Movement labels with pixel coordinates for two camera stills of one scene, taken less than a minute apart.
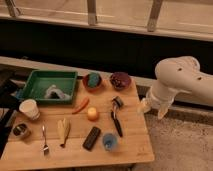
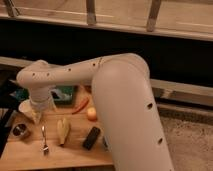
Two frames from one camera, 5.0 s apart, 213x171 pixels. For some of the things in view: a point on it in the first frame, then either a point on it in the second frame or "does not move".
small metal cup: x=20 y=129 does not move
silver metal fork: x=45 y=147 does not move
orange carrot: x=82 y=106 does not move
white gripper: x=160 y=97 -> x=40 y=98
